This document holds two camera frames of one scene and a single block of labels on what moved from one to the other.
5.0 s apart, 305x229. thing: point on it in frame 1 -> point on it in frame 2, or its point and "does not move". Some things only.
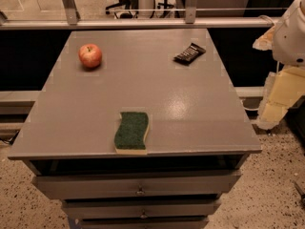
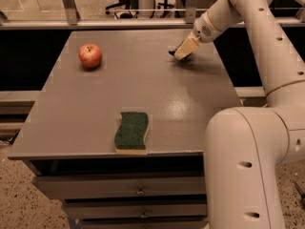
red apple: [91, 54] does not move
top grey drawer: [136, 185] does not move
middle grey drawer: [140, 209] does not move
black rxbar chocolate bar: [190, 54] -> [172, 52]
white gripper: [291, 40] -> [203, 31]
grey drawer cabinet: [199, 136] does not move
